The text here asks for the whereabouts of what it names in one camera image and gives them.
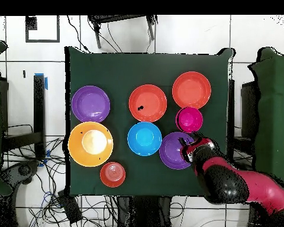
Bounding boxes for blue plastic bowl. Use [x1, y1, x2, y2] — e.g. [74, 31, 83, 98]
[127, 121, 163, 157]

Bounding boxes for small deep orange bowl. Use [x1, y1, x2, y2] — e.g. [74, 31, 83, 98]
[99, 161, 127, 188]

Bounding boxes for purple plastic bowl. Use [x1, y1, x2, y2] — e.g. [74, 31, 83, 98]
[71, 85, 111, 123]
[159, 131, 196, 170]

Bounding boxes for blue network cable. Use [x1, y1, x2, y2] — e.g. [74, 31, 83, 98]
[41, 191, 62, 209]

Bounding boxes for pink plastic bowl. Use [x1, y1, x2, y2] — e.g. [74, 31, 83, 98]
[175, 106, 204, 134]

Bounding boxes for black table frame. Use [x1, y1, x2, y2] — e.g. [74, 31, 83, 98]
[1, 74, 47, 161]

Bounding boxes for large yellow-orange bowl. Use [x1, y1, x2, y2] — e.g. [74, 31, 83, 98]
[67, 121, 114, 168]

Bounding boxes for wide red-orange bowl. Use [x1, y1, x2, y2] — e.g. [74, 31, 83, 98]
[172, 71, 212, 110]
[128, 84, 168, 123]

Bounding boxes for dark green tablecloth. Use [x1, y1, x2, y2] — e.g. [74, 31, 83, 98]
[64, 46, 235, 197]

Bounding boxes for blue tape strip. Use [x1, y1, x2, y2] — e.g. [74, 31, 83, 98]
[34, 72, 49, 90]

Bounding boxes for black metal chair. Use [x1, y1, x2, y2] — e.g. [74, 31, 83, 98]
[88, 14, 158, 50]

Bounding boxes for black floor cable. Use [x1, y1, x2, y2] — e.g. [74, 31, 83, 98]
[66, 15, 91, 53]

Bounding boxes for black square frame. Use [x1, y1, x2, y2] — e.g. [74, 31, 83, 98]
[25, 15, 60, 43]

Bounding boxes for black power brick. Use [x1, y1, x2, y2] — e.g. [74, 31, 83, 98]
[57, 190, 83, 224]

